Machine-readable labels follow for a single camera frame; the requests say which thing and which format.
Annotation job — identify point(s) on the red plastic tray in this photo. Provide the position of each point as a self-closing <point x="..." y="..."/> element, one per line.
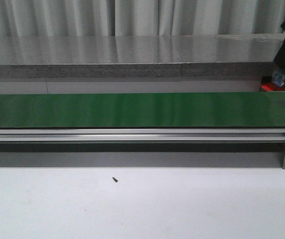
<point x="268" y="86"/>

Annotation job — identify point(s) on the green conveyor belt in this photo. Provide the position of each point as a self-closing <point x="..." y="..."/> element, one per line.
<point x="233" y="109"/>

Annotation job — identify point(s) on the grey stone counter shelf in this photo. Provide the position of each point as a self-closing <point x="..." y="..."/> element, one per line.
<point x="139" y="56"/>

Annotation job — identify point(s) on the grey pleated curtain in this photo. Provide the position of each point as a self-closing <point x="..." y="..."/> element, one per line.
<point x="139" y="17"/>

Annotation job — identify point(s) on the aluminium conveyor side rail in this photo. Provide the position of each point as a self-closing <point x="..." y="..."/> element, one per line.
<point x="144" y="134"/>

